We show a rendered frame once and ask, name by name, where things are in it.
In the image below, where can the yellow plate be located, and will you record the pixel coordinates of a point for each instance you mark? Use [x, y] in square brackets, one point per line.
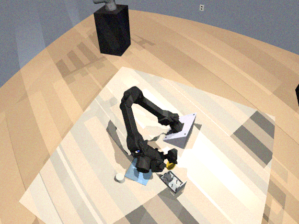
[170, 166]

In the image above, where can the light blue mat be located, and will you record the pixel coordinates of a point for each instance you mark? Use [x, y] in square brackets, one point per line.
[137, 176]

